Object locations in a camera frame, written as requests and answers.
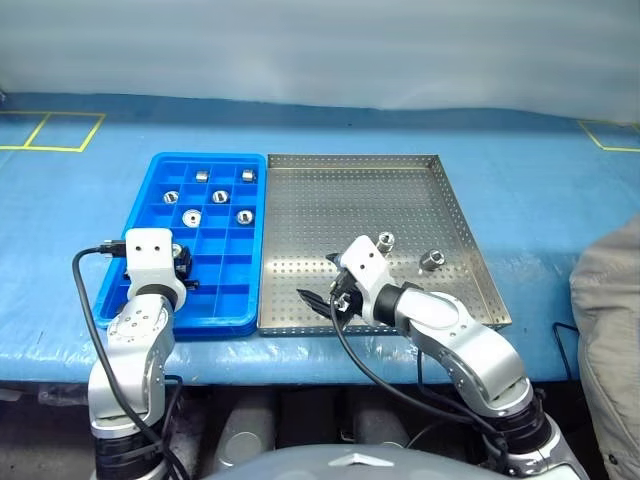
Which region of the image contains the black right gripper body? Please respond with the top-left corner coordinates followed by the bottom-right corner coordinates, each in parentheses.
top-left (327, 267), bottom-right (365, 322)

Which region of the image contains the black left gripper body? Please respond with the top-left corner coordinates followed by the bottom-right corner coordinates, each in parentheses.
top-left (172, 272), bottom-right (201, 294)

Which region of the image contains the blue plastic compartment tray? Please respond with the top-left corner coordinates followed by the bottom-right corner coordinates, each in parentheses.
top-left (93, 152), bottom-right (268, 342)

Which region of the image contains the perforated steel tray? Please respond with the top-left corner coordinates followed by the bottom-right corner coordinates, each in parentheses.
top-left (256, 153), bottom-right (513, 338)

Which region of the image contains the grey rounded shape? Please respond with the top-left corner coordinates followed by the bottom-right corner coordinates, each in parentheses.
top-left (215, 393), bottom-right (277, 474)
top-left (349, 399), bottom-right (412, 451)

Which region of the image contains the grey robot torso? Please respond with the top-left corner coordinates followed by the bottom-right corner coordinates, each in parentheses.
top-left (207, 443), bottom-right (506, 480)

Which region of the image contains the grey cloth at right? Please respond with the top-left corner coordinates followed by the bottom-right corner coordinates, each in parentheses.
top-left (569, 211), bottom-right (640, 480)

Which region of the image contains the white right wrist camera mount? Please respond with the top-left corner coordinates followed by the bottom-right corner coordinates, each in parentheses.
top-left (339, 236), bottom-right (397, 327)

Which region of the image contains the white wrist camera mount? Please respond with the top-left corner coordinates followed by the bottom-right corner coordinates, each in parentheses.
top-left (339, 236), bottom-right (397, 327)
top-left (124, 227), bottom-right (189, 312)

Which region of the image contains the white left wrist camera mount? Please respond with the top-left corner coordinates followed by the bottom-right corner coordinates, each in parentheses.
top-left (124, 227), bottom-right (189, 312)

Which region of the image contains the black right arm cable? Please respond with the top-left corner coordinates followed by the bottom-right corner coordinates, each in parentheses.
top-left (328, 277), bottom-right (512, 459)

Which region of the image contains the thin black cable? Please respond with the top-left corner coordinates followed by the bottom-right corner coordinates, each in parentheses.
top-left (551, 322), bottom-right (582, 382)

